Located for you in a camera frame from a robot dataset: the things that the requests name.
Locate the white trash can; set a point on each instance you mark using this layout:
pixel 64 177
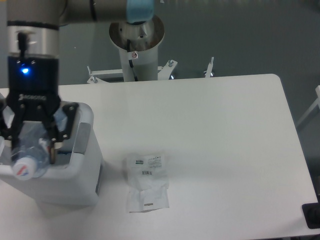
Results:
pixel 74 179

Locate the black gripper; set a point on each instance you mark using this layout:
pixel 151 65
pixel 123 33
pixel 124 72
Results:
pixel 33 96

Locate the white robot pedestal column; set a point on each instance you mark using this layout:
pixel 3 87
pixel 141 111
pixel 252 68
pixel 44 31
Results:
pixel 138 41

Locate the white trash can lid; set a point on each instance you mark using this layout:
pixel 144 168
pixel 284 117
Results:
pixel 8 116

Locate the clear plastic packaging bag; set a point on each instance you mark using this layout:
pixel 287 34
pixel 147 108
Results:
pixel 148 182

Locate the clear plastic water bottle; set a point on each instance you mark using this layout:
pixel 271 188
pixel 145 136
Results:
pixel 31 156

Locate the white frame at right edge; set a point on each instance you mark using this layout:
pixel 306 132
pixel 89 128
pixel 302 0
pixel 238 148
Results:
pixel 310 113

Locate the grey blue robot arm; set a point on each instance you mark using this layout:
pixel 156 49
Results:
pixel 33 25

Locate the black device at table edge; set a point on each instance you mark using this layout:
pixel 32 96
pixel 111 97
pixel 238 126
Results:
pixel 311 213

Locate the white pedestal base frame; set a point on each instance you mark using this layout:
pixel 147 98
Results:
pixel 134 73

